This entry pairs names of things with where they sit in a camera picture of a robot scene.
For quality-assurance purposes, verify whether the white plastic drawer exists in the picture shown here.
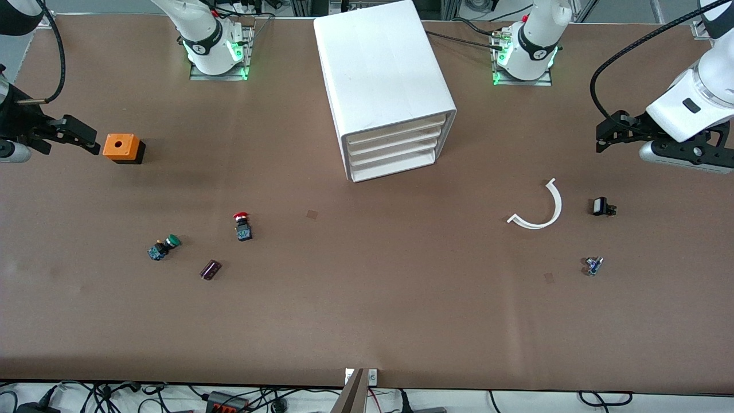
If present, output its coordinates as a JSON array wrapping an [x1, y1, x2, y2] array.
[[346, 126, 447, 157], [350, 148, 444, 181], [344, 114, 447, 145], [349, 138, 446, 168]]

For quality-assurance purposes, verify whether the white plastic drawer cabinet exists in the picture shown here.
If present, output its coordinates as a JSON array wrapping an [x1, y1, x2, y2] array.
[[313, 0, 458, 183]]

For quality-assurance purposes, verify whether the orange box with hole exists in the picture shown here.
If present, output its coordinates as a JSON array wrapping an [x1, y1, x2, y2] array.
[[103, 133, 146, 165]]

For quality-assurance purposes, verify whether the white curved plastic strip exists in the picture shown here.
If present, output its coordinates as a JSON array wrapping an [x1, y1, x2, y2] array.
[[507, 178, 563, 230]]

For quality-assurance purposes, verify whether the black red power strip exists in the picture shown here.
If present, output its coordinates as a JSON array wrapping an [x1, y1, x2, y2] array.
[[205, 391, 251, 413]]

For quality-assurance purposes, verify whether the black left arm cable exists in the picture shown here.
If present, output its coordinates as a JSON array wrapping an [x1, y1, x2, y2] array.
[[589, 0, 734, 130]]

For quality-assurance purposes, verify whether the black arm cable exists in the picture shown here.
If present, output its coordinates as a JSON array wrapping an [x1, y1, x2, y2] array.
[[589, 0, 734, 130], [16, 0, 67, 104]]

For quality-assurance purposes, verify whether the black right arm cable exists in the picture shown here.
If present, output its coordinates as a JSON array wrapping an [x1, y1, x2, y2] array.
[[16, 0, 67, 104]]

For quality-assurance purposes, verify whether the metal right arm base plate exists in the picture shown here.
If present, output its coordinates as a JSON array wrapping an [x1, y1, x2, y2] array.
[[189, 26, 254, 81]]

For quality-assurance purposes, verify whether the green push button switch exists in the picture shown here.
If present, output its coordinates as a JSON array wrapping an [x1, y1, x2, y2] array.
[[147, 234, 182, 262]]

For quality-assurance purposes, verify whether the black braided table cable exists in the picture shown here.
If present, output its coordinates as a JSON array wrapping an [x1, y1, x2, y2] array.
[[452, 17, 505, 36], [424, 30, 505, 52]]

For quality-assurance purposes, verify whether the black looped cable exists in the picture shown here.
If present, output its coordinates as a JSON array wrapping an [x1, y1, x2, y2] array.
[[578, 391, 634, 408]]

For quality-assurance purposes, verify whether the wooden post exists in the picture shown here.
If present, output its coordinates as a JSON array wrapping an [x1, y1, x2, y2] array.
[[331, 368, 368, 413]]

